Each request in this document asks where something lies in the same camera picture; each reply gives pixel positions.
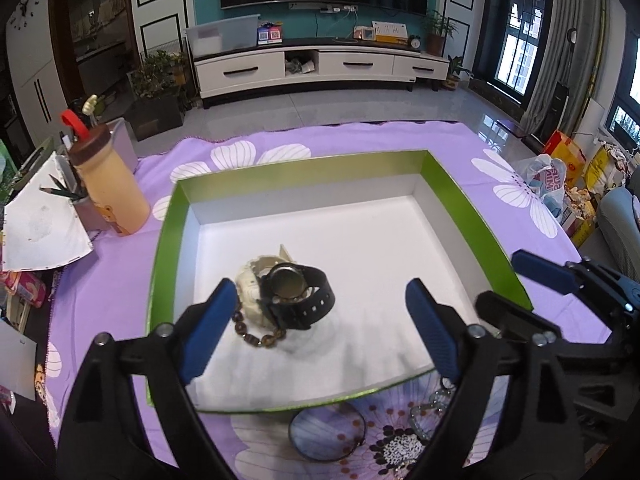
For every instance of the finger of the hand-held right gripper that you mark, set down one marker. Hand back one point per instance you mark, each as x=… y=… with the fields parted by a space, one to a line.
x=542 y=267
x=520 y=317

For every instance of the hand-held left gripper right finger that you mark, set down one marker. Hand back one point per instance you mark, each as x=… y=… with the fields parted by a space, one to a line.
x=435 y=332

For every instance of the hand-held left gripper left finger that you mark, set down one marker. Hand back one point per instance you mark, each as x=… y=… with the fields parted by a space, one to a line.
x=207 y=332

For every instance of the black wrist watch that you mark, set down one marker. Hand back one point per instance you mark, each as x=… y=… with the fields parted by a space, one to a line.
x=312 y=305

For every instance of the silver bangle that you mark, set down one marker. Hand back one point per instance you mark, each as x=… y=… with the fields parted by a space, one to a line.
x=292 y=434

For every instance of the green cardboard box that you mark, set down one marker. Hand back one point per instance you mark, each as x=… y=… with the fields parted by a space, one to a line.
x=325 y=230

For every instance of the cream wrist watch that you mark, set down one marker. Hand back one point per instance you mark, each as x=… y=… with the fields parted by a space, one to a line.
x=247 y=285

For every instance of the grey sofa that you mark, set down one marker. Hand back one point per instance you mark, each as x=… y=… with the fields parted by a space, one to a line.
x=620 y=230

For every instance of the white printed plastic bag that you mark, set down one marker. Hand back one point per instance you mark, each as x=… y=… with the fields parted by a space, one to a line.
x=545 y=177

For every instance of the red and yellow paper bag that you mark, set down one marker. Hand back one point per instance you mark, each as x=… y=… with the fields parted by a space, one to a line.
x=565 y=152

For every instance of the black tower appliance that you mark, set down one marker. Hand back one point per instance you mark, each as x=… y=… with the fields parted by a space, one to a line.
x=556 y=107

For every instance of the yellow bottle with brown lid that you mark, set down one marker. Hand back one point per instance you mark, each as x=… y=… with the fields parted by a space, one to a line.
x=112 y=190

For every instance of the pencils in grey holder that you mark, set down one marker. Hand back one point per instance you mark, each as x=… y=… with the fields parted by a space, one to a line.
x=85 y=205

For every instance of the pink packet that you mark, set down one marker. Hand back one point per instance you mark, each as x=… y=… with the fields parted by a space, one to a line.
x=22 y=287

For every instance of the white card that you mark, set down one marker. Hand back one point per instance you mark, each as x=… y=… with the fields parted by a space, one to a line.
x=15 y=360

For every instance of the white paper sheet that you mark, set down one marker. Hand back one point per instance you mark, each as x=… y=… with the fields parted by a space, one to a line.
x=40 y=230

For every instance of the purple flower tablecloth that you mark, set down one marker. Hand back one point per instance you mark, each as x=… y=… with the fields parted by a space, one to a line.
x=350 y=140

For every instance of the small potted floor plant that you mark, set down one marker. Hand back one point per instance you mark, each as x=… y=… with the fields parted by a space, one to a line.
x=456 y=72

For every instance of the dark framed window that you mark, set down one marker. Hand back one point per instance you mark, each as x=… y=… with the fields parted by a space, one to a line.
x=520 y=50

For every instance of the large potted plant dark planter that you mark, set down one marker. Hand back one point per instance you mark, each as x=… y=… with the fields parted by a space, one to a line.
x=155 y=105

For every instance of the grey curtain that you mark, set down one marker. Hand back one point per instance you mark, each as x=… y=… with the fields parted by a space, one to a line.
x=565 y=35

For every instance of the cream figure on stick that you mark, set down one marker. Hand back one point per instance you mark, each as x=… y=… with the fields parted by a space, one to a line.
x=90 y=107

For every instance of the potted plant in brown pot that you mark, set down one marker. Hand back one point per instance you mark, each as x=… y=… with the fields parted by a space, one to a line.
x=436 y=35

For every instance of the black alarm clock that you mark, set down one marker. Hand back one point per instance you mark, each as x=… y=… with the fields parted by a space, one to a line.
x=415 y=42

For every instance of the white television cabinet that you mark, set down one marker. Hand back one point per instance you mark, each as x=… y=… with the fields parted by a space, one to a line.
x=250 y=72

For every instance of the white and yellow desk calendar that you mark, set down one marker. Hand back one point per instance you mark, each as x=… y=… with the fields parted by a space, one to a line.
x=390 y=31

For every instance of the small pink white device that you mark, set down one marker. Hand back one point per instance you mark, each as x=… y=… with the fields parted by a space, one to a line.
x=364 y=33

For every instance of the clear plastic storage box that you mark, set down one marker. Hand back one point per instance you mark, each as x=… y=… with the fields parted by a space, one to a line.
x=225 y=35

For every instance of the blue code sign stand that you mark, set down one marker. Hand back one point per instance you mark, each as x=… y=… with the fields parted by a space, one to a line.
x=270 y=33

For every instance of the white power strip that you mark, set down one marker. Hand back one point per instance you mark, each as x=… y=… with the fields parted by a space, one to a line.
x=342 y=8

